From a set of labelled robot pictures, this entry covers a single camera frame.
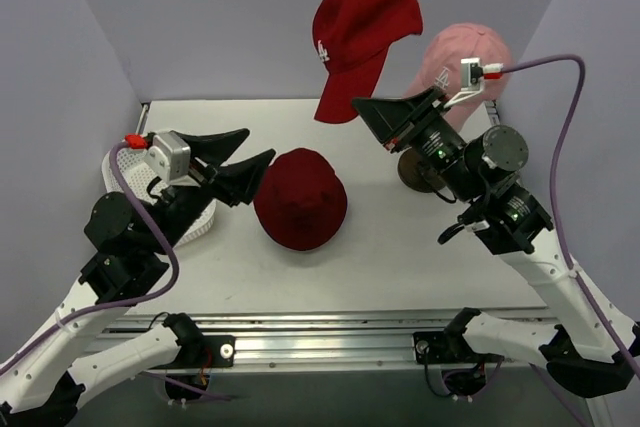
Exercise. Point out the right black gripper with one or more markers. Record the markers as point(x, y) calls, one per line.
point(413, 119)

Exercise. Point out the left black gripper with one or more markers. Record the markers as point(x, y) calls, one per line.
point(208, 176)

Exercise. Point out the pink baseball cap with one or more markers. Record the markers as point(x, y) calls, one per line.
point(453, 62)

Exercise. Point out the dark red knit hat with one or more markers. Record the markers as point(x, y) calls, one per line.
point(301, 203)

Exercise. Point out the red cap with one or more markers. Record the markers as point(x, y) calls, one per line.
point(352, 39)

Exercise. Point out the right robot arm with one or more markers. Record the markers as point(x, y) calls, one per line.
point(584, 350)

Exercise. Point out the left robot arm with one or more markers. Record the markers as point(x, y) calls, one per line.
point(52, 376)

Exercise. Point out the cream mannequin head stand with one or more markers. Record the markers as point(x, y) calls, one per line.
point(417, 175)

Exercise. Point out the white perforated basket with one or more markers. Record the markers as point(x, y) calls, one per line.
point(138, 176)

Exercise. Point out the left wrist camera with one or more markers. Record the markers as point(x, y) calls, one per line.
point(168, 156)

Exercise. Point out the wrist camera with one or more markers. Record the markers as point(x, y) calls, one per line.
point(168, 156)
point(472, 82)

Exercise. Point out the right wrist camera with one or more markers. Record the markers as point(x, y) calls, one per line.
point(472, 82)

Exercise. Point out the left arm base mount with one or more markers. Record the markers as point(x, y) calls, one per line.
point(199, 352)

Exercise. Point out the aluminium mounting rail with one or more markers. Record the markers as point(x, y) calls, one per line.
point(325, 342)

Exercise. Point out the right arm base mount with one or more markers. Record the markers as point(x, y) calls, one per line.
point(449, 347)

